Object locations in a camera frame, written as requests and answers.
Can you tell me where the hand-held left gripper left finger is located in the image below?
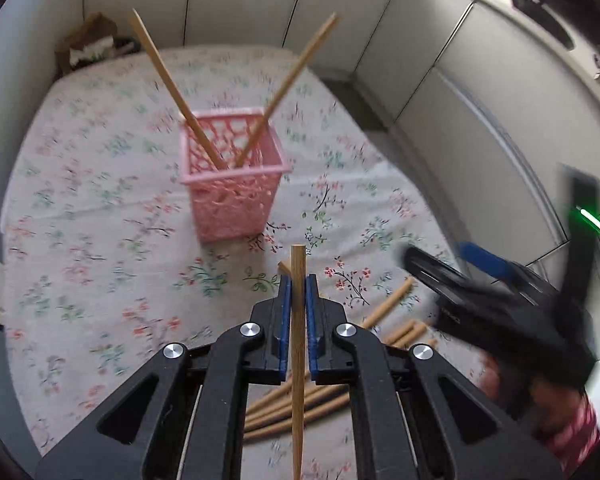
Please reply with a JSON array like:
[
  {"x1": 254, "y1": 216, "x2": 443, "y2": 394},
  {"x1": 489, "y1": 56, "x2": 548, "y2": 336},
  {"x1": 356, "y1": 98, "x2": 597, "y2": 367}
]
[{"x1": 35, "y1": 272, "x2": 293, "y2": 480}]

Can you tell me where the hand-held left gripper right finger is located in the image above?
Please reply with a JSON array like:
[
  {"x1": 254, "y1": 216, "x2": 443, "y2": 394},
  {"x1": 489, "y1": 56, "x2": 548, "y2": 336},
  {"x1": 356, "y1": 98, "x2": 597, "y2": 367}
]
[{"x1": 305, "y1": 274, "x2": 563, "y2": 480}]

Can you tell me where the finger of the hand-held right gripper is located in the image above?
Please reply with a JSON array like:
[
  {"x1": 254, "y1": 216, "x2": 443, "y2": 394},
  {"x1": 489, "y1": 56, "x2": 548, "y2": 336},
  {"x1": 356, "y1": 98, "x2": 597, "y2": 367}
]
[
  {"x1": 456, "y1": 241, "x2": 525, "y2": 282},
  {"x1": 402, "y1": 244, "x2": 481, "y2": 312}
]

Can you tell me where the pink plastic lattice basket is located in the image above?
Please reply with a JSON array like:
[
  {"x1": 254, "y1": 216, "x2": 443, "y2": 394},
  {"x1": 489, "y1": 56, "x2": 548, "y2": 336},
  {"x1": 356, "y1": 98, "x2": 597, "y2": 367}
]
[{"x1": 178, "y1": 108, "x2": 292, "y2": 244}]

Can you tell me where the person's right forearm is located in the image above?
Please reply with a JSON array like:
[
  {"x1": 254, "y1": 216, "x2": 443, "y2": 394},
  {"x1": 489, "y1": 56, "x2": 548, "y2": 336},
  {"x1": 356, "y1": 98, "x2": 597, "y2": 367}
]
[{"x1": 535, "y1": 395, "x2": 600, "y2": 476}]

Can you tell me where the person's right hand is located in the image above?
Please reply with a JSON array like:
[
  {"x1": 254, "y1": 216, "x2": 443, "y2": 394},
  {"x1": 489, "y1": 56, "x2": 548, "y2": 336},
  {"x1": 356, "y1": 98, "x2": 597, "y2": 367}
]
[{"x1": 480, "y1": 352, "x2": 588, "y2": 431}]

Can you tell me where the floral tablecloth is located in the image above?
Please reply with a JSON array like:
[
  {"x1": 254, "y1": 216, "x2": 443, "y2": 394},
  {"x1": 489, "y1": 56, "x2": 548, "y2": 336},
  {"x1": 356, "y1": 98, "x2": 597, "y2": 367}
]
[{"x1": 0, "y1": 47, "x2": 486, "y2": 480}]

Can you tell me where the black wok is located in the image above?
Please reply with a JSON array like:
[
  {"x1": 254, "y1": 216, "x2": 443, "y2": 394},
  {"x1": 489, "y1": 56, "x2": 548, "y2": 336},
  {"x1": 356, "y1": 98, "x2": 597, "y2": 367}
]
[{"x1": 510, "y1": 0, "x2": 578, "y2": 51}]

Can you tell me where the cardboard box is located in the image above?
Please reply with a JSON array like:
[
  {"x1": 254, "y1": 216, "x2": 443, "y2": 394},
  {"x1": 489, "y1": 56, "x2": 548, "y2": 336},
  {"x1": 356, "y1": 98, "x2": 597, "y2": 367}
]
[{"x1": 55, "y1": 12, "x2": 141, "y2": 78}]

